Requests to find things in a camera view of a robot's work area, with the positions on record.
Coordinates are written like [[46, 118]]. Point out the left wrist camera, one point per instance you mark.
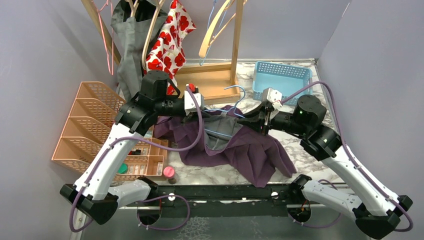
[[192, 92]]

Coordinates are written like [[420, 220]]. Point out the pink capped bottle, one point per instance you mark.
[[170, 174]]

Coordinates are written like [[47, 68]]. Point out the blue wire hanger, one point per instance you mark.
[[211, 25], [233, 109]]

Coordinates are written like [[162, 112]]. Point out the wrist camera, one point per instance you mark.
[[192, 92], [273, 97]]

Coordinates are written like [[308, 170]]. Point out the grey skirt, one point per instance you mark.
[[132, 33]]

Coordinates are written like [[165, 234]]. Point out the purple cloth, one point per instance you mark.
[[255, 156]]

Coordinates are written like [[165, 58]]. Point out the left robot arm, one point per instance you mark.
[[92, 193]]

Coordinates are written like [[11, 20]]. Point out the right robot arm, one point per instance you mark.
[[375, 209]]

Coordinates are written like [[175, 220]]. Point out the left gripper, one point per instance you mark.
[[190, 117]]

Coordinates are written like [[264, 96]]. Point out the blue plastic basket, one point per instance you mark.
[[287, 79]]

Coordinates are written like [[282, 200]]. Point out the red poppy print cloth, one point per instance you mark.
[[167, 53]]

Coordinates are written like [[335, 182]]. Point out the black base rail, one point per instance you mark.
[[214, 201]]

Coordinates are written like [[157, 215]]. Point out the wooden hanger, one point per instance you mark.
[[237, 16], [158, 6], [132, 6]]

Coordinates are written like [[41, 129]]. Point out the peach compartment tray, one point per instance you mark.
[[146, 160]]

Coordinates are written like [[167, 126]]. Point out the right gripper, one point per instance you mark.
[[257, 121]]

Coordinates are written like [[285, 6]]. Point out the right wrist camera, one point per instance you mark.
[[273, 97]]

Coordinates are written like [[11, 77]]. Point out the wooden clothes rack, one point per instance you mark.
[[212, 78]]

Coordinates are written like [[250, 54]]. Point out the pink wire hanger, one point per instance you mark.
[[107, 37]]

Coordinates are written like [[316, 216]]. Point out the peach plastic file organizer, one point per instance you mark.
[[87, 126]]

